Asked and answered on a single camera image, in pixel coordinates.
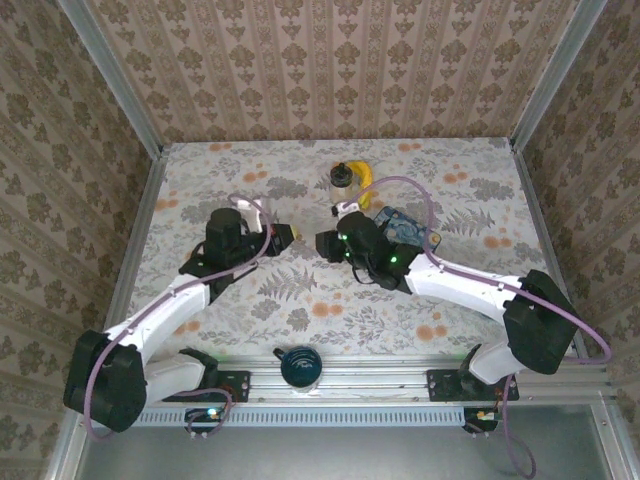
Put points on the blue painting print box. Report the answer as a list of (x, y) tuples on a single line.
[(407, 230)]

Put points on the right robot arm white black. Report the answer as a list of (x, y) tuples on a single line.
[(460, 287)]

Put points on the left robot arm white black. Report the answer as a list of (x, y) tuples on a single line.
[(165, 310)]

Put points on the floral table cover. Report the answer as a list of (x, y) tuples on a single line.
[(320, 310)]

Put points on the clear bottle black cap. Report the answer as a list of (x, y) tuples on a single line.
[(341, 182)]

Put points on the yellow banana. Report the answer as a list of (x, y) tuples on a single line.
[(368, 180)]

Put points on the dark blue mug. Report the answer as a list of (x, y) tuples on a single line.
[(301, 368)]

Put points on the small controller circuit board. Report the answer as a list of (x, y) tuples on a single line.
[(482, 416), (205, 415)]

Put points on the aluminium table side rail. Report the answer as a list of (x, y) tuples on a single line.
[(135, 240), (547, 235)]

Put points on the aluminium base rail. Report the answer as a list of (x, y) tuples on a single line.
[(380, 377)]

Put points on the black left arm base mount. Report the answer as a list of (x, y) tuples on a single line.
[(232, 385)]

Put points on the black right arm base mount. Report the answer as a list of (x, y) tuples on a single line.
[(445, 385)]

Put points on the aluminium frame post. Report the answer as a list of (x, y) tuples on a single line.
[(112, 75), (555, 75)]

